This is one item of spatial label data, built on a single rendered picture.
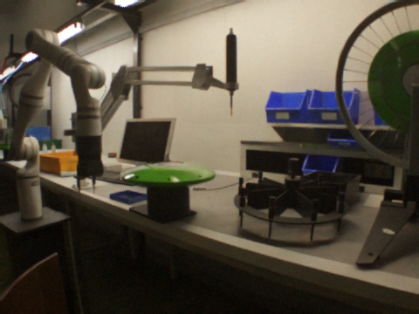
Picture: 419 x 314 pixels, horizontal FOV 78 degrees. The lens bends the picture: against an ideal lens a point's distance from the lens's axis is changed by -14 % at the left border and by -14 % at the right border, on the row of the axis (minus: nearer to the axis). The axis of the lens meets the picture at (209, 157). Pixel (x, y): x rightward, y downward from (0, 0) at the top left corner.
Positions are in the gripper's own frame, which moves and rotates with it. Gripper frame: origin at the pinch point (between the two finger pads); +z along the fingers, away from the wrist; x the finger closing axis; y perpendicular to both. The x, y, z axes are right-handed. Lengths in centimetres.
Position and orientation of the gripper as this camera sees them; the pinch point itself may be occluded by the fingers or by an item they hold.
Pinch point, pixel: (86, 194)
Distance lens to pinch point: 92.9
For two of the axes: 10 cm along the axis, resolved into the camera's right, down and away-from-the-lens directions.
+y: 8.5, 0.6, -5.2
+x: 5.3, -1.0, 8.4
